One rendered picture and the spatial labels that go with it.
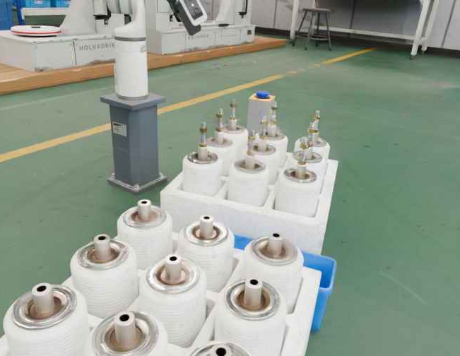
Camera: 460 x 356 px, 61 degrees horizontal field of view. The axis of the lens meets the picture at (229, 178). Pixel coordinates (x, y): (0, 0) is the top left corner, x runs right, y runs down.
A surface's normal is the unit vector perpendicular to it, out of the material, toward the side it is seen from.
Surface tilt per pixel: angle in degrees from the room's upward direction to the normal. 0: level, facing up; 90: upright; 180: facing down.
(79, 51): 90
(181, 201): 90
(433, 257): 0
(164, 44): 90
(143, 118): 90
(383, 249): 0
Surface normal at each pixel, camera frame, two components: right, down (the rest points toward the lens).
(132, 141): 0.16, 0.39
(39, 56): 0.82, 0.29
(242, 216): -0.31, 0.40
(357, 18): -0.56, 0.33
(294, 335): 0.06, -0.90
